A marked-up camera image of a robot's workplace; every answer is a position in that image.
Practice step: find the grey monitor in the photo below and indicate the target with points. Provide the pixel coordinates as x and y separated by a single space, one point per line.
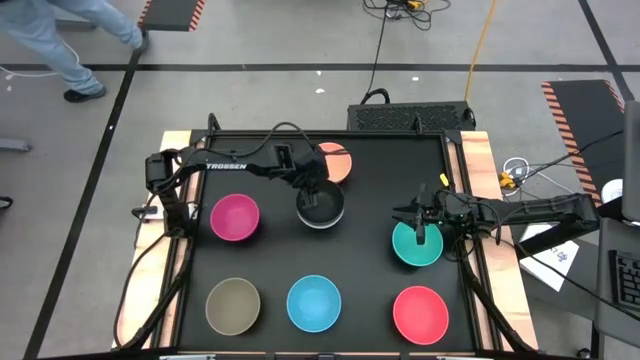
632 160

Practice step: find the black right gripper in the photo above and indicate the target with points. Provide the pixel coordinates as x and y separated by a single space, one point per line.
439 210

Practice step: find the yellow power plug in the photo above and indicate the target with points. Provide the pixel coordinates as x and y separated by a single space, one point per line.
507 181

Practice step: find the wooden table side board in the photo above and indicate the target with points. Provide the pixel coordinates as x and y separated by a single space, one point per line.
475 145
172 145

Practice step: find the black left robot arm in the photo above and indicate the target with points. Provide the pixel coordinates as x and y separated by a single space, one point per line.
225 166

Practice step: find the white cup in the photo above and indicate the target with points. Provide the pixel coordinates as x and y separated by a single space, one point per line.
612 191

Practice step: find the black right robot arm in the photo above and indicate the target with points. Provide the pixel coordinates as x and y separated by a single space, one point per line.
550 210

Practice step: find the grey desk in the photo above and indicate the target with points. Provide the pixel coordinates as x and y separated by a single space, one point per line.
607 325

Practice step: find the magenta bowl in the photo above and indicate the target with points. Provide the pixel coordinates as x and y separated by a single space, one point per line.
235 217

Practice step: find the black bowl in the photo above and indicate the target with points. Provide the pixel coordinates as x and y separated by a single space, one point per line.
331 202

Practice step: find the white bowl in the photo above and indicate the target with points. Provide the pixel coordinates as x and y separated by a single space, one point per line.
320 226

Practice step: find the black hazard-striped floor mat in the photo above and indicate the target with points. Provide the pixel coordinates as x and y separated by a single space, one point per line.
170 14
590 115

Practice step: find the peach orange bowl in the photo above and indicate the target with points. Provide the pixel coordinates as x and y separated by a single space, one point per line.
341 162

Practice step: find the black perforated computer case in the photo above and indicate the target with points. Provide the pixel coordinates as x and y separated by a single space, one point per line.
405 117

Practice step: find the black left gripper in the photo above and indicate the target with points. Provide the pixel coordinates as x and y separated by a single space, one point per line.
310 170

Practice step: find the light blue bowl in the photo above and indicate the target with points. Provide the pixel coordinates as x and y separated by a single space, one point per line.
314 303

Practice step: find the olive grey bowl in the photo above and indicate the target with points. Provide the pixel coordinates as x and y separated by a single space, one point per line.
233 306

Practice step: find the teal bowl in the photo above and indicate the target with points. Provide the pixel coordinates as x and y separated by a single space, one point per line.
407 252

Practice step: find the person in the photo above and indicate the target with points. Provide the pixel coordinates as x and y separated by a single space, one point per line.
30 30

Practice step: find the black keyboard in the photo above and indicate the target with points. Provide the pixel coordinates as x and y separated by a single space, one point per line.
627 280

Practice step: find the red bowl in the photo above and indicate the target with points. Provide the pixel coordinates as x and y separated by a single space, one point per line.
420 315

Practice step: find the black arm base clamp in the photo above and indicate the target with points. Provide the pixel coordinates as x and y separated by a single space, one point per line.
145 212

